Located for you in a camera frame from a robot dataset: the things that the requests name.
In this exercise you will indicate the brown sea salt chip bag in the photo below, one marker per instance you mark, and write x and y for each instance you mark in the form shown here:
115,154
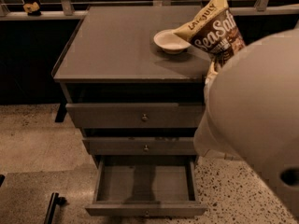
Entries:
214,31

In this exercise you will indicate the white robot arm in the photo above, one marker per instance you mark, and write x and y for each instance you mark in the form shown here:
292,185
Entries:
252,113

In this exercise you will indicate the grey drawer cabinet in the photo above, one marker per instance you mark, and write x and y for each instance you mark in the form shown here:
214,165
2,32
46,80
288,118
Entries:
112,58

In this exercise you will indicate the grey bottom drawer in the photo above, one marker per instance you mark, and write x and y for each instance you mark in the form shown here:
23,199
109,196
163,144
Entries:
146,186

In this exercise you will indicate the white paper bowl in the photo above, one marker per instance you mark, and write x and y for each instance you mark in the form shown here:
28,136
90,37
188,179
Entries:
170,43

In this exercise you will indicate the metal window railing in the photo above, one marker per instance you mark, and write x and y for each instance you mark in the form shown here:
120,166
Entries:
46,15

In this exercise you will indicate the black bar on floor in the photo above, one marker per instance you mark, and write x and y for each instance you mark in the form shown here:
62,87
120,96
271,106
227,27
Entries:
55,199

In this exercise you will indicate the small yellow black object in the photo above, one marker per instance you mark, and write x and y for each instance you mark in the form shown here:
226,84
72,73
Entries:
32,9

